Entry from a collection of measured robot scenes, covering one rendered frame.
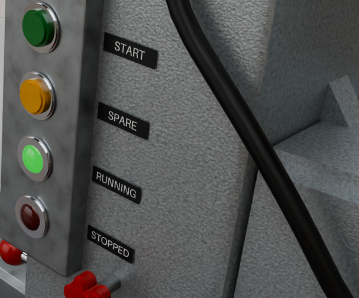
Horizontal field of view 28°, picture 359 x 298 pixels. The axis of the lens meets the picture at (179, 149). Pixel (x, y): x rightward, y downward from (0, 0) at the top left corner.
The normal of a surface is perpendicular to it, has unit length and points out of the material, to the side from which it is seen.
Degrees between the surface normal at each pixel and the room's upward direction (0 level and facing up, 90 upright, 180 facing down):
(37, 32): 90
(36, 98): 90
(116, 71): 90
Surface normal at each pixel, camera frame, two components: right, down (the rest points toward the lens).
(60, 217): -0.60, 0.27
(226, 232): -0.25, 0.38
